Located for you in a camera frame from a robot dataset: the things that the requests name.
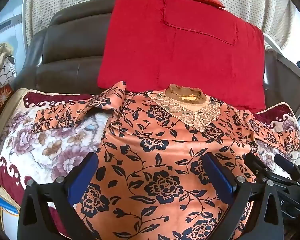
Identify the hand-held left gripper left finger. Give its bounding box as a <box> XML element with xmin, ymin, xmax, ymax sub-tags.
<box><xmin>18</xmin><ymin>152</ymin><xmax>99</xmax><ymax>240</ymax></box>

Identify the orange floral blouse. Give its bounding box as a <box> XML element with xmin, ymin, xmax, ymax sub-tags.
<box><xmin>32</xmin><ymin>81</ymin><xmax>300</xmax><ymax>240</ymax></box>

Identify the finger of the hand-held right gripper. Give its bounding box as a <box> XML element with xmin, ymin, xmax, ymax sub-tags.
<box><xmin>244</xmin><ymin>152</ymin><xmax>272</xmax><ymax>196</ymax></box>
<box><xmin>274</xmin><ymin>154</ymin><xmax>300</xmax><ymax>188</ymax></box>

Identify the floral plush blanket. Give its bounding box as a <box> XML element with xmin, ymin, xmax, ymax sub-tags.
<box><xmin>0</xmin><ymin>87</ymin><xmax>300</xmax><ymax>240</ymax></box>

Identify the red folded blanket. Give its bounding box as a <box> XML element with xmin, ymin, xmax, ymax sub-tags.
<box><xmin>97</xmin><ymin>0</ymin><xmax>267</xmax><ymax>111</ymax></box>

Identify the white appliance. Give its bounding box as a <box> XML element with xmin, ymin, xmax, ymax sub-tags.
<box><xmin>0</xmin><ymin>4</ymin><xmax>28</xmax><ymax>70</ymax></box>

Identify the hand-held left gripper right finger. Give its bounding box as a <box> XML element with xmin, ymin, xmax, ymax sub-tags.
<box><xmin>202</xmin><ymin>152</ymin><xmax>285</xmax><ymax>240</ymax></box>

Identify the dark brown leather sofa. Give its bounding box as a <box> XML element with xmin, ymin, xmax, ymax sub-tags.
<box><xmin>14</xmin><ymin>0</ymin><xmax>300</xmax><ymax>120</ymax></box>

